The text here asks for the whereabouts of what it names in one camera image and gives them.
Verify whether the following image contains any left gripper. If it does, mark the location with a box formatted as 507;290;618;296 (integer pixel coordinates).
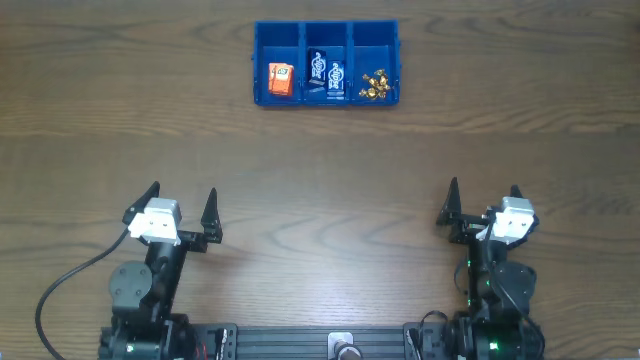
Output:
123;181;224;253

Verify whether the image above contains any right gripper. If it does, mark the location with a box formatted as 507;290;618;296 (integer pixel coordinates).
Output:
436;177;524;246

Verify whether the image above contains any blue candy pack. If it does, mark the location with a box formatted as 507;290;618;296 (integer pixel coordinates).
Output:
326;59;347;98
306;47;328;92

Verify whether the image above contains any blue tray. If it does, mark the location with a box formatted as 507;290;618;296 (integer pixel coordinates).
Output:
253;19;402;107

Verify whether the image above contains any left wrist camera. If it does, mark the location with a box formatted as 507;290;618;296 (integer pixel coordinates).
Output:
127;197;184;246

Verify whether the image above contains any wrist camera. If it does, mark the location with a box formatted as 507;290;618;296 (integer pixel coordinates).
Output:
127;197;184;246
474;196;535;246

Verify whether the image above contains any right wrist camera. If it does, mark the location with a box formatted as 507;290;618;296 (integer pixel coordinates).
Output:
474;196;535;246

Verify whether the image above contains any black cable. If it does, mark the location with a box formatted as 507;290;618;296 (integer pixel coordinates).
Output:
453;222;546;359
33;227;132;360

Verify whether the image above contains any mounting rail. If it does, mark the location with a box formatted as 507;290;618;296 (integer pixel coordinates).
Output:
99;323;545;360

